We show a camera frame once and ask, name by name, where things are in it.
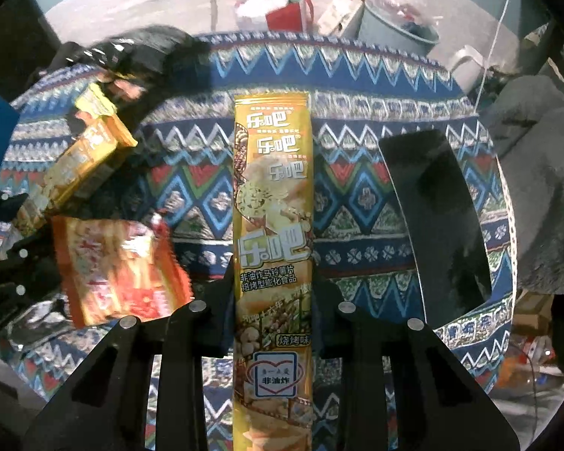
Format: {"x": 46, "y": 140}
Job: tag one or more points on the black chair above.
{"x": 552, "y": 51}

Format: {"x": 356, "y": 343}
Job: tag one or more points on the small yellow snack packet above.
{"x": 94, "y": 103}

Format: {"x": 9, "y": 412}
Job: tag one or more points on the clear plastic bag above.
{"x": 395, "y": 2}

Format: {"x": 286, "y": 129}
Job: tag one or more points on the blue patterned tablecloth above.
{"x": 357, "y": 174}

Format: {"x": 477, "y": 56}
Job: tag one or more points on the red and white paper bag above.
{"x": 282, "y": 9}

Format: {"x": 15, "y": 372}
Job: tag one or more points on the silver foil packet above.
{"x": 37, "y": 312}

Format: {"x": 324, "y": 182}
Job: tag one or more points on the grey-blue trash bin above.
{"x": 395, "y": 30}

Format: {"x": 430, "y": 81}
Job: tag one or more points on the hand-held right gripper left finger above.
{"x": 216, "y": 319}

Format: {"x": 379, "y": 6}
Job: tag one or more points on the orange-red snack packet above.
{"x": 122, "y": 268}

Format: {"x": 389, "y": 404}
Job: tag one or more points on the grey fleece cloth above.
{"x": 540, "y": 174}

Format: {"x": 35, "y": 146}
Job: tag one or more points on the black printed snack packet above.
{"x": 141, "y": 56}

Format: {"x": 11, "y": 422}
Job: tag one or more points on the long yellow snack packet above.
{"x": 272, "y": 197}

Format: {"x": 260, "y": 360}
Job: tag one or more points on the plain black snack packet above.
{"x": 437, "y": 216}

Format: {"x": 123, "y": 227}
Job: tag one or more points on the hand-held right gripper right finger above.
{"x": 329, "y": 324}

